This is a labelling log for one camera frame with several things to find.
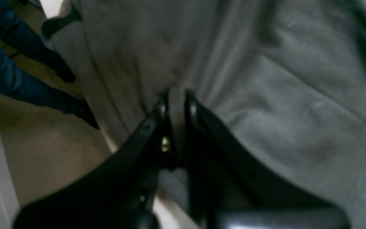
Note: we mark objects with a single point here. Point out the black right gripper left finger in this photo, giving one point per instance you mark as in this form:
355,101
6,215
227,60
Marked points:
119,194

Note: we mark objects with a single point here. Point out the person legs in jeans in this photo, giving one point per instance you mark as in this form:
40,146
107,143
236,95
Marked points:
20,49

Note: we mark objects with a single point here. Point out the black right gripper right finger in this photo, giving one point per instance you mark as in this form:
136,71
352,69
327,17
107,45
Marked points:
230,189

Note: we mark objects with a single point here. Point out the dark grey t-shirt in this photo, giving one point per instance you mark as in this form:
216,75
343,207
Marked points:
288,77

